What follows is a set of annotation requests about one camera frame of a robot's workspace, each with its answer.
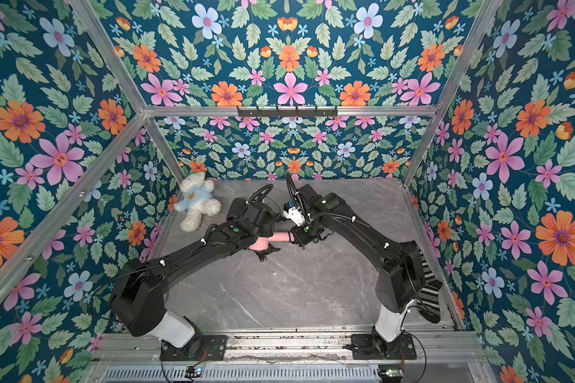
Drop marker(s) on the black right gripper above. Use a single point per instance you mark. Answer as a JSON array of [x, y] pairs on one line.
[[299, 234]]

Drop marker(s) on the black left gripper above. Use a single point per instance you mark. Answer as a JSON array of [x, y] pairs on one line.
[[269, 227]]

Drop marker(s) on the pink hair dryer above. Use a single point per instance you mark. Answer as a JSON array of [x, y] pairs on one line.
[[264, 243]]

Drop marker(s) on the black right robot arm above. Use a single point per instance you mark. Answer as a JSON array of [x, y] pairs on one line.
[[399, 265]]

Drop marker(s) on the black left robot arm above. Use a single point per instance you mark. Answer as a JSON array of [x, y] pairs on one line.
[[138, 297]]

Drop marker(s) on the white teddy bear blue shirt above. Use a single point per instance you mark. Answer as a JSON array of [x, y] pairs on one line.
[[196, 200]]

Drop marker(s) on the striped black white sock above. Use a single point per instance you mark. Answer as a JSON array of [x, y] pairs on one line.
[[428, 304]]

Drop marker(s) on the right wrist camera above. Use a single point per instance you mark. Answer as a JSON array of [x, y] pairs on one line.
[[291, 212]]

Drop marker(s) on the black hook rail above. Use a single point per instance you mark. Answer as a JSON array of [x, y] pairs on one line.
[[280, 112]]

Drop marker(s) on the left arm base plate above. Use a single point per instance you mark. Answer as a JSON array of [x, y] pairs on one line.
[[206, 348]]

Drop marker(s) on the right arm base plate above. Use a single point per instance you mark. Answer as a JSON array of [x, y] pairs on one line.
[[369, 347]]

